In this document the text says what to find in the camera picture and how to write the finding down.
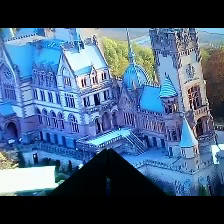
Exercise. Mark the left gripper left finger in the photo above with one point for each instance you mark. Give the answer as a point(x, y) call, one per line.
point(90, 180)

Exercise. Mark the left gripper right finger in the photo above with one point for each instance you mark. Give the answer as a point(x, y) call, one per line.
point(128, 181)

